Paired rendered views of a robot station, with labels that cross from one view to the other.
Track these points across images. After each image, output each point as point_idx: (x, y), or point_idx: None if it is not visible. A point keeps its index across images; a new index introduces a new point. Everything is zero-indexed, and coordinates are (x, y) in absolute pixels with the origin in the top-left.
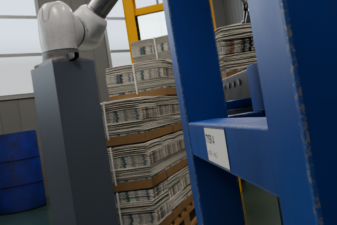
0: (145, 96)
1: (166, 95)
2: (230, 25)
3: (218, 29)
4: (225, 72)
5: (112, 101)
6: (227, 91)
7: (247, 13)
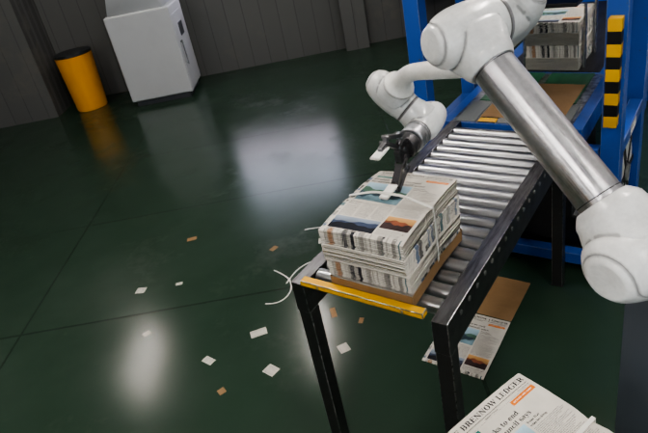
0: (485, 400)
1: None
2: (403, 195)
3: (450, 186)
4: (461, 229)
5: (572, 406)
6: (541, 183)
7: (409, 169)
